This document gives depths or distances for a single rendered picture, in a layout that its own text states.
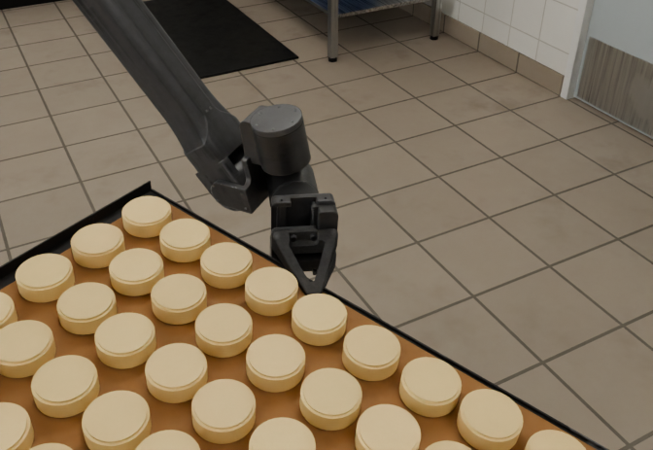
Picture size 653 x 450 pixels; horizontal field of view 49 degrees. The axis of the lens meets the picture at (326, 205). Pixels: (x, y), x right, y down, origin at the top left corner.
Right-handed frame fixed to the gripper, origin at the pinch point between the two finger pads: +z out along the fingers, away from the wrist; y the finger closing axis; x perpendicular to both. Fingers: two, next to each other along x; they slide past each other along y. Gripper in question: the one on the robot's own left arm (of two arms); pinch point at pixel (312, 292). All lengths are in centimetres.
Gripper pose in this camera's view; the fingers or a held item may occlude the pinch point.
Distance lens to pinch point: 69.3
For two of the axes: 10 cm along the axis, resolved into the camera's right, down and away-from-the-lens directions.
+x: -9.9, 0.5, -1.5
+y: -0.5, 8.0, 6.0
